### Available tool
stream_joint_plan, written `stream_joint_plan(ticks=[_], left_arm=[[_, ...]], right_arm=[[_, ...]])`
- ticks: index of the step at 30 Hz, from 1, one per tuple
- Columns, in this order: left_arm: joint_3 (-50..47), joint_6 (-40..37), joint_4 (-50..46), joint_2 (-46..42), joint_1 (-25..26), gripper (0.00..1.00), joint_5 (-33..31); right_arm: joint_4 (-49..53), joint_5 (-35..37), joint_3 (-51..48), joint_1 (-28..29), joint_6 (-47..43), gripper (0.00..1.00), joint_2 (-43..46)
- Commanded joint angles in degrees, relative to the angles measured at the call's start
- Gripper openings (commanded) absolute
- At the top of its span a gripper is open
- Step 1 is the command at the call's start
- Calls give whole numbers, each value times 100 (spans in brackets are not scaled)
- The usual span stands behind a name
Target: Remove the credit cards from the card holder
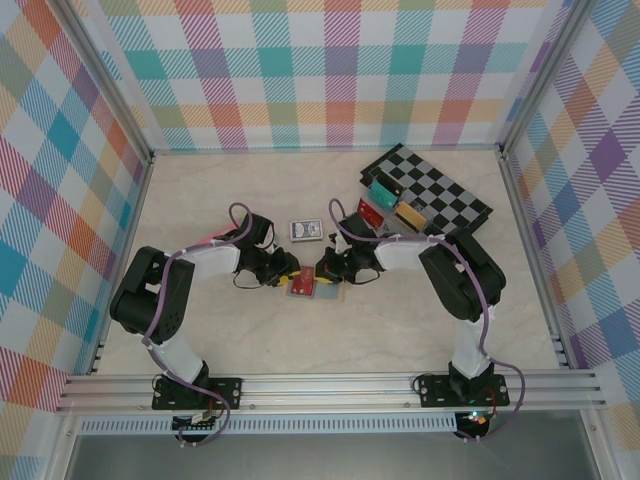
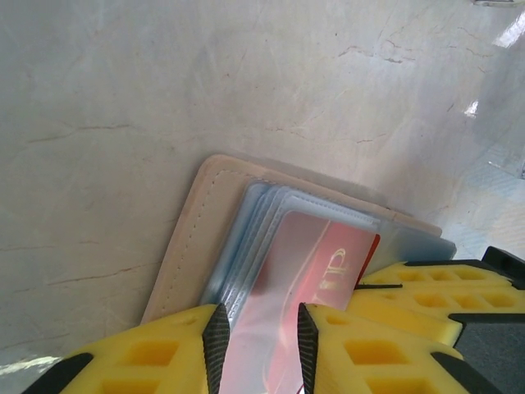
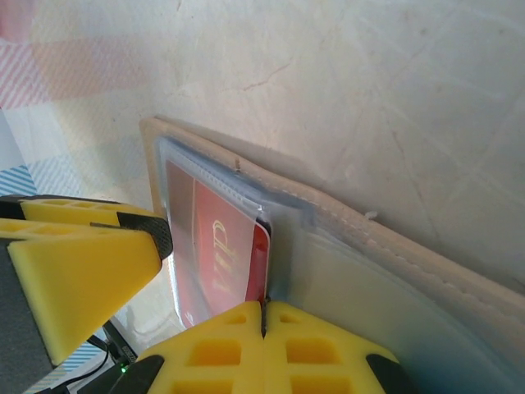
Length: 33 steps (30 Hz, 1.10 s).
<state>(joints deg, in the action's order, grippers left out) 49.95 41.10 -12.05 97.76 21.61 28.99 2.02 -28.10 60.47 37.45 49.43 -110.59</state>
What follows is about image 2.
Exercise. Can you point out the beige leather card holder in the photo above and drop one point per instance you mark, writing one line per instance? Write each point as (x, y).
(193, 246)

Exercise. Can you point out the red VIP credit card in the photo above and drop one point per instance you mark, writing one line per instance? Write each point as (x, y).
(328, 262)

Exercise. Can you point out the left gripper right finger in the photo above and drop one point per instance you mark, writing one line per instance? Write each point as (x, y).
(369, 361)

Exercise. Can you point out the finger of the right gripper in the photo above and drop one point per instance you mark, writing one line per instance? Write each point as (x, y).
(426, 277)
(393, 308)

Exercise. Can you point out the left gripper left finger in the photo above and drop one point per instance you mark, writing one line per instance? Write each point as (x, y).
(143, 357)

